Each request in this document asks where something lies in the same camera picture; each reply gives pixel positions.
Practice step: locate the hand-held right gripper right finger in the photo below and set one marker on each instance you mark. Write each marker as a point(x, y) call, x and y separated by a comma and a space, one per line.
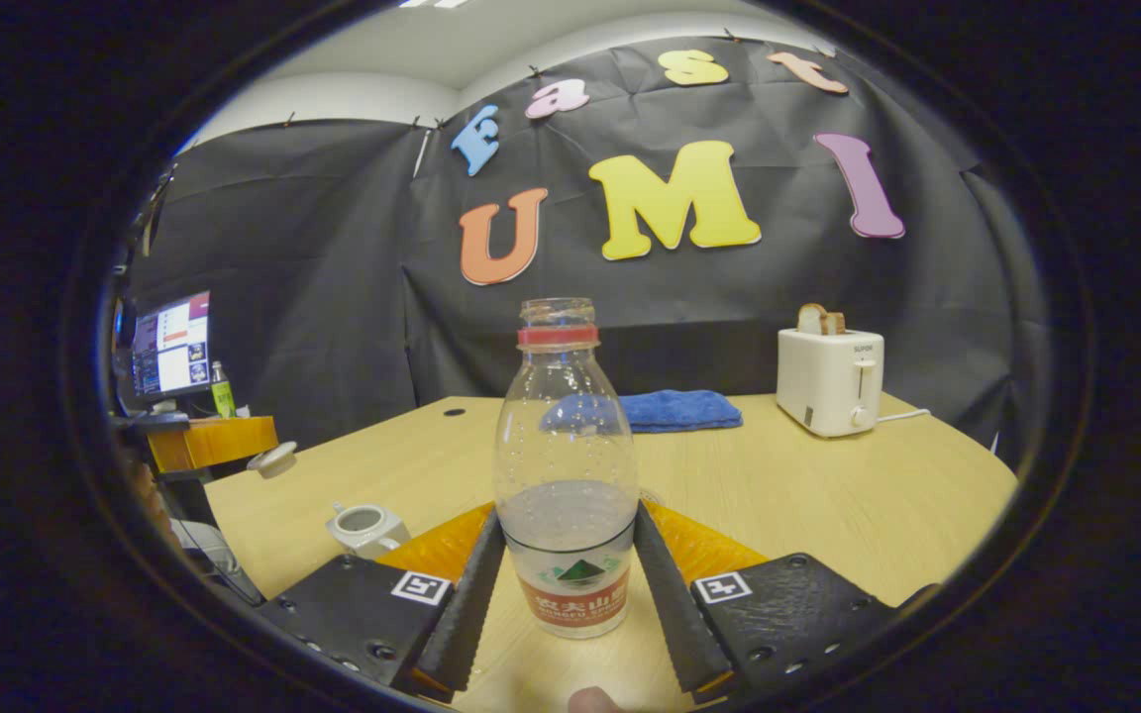
point(670, 614)

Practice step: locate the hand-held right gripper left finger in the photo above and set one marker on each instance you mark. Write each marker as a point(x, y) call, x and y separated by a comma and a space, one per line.
point(471, 614)

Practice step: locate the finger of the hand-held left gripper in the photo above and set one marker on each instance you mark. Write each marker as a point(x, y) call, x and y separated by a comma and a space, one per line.
point(214, 441)

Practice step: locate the white teacup lid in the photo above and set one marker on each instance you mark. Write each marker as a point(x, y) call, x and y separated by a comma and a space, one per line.
point(273, 460)

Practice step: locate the white ceramic teacup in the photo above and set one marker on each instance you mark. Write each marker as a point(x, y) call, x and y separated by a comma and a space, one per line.
point(372, 540)

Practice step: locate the clear plastic water bottle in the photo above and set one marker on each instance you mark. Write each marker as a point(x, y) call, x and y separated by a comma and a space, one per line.
point(566, 446)

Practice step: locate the green drink bottle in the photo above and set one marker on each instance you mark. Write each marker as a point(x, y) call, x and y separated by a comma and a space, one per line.
point(223, 396)

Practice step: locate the computer monitor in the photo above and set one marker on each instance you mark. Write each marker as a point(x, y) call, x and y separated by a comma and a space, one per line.
point(174, 347)

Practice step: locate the black backdrop cloth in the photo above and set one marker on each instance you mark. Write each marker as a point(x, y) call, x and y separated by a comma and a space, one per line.
point(333, 297)

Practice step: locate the blue towel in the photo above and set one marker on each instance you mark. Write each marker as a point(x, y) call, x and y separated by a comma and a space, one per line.
point(679, 411)

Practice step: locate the white toaster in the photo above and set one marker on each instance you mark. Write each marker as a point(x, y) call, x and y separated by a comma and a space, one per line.
point(828, 381)

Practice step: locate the toast bread slice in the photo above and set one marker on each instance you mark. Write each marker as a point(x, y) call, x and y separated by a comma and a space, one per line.
point(818, 319)

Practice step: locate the ceiling light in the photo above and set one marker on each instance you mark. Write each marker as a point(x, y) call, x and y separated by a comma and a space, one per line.
point(437, 3)

